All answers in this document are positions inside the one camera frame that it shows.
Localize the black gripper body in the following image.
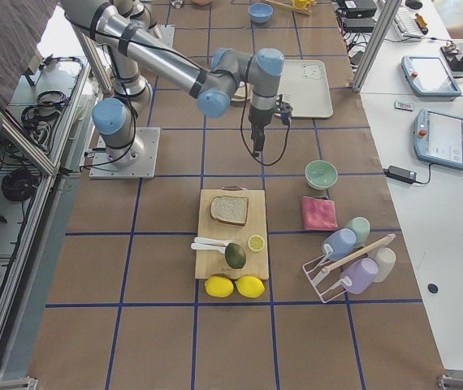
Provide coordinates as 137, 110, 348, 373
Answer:
249, 95, 273, 127

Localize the cream round plate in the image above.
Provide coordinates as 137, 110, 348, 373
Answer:
231, 81, 252, 103

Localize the bread slice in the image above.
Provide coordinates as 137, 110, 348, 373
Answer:
210, 196, 249, 226

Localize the cream rectangular bear tray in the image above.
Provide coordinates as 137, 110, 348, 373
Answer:
279, 59, 333, 119

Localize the green bowl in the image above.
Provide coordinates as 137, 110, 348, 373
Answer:
305, 160, 338, 190

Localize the pink cloth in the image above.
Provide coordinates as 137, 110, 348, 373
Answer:
302, 196, 338, 232

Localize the blue bowl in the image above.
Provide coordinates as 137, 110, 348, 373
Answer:
248, 3, 274, 24

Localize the lemon half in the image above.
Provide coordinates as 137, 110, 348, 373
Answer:
247, 235, 265, 253

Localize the green avocado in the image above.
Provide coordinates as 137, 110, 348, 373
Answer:
224, 243, 246, 269

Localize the white plastic utensil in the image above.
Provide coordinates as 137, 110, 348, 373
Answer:
190, 236, 230, 254

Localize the blue cup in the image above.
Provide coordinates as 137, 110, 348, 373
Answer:
322, 228, 357, 262

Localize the wooden cutting board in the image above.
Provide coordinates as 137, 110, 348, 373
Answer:
195, 189, 269, 280

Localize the green cup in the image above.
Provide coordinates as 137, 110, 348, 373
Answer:
345, 216, 370, 248

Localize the right yellow lemon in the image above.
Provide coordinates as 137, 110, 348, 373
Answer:
235, 275, 265, 299

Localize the yellow lemon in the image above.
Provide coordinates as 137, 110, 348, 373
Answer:
235, 275, 265, 299
204, 275, 235, 298

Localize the left yellow lemon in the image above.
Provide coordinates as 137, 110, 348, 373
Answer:
204, 275, 235, 298

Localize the black power adapter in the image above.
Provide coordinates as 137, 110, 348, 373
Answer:
383, 165, 417, 184

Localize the purple cup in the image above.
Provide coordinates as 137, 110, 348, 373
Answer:
340, 258, 379, 294

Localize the far teach pendant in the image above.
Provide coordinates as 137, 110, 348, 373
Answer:
400, 56, 461, 98

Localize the teach pendant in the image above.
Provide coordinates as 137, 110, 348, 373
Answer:
413, 109, 463, 171
400, 56, 461, 98

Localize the beige cup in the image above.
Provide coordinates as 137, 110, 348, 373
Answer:
368, 247, 396, 283

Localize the near teach pendant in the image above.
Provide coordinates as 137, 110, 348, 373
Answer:
413, 109, 463, 171

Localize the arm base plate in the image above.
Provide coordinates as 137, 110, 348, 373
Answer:
149, 24, 175, 50
89, 127, 160, 180

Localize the aluminium frame post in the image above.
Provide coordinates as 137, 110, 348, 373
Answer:
352, 0, 401, 93

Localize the wooden rack handle rod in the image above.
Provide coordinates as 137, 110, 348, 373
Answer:
320, 233, 396, 275

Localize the white wire cup rack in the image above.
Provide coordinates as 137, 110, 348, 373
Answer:
301, 244, 353, 304

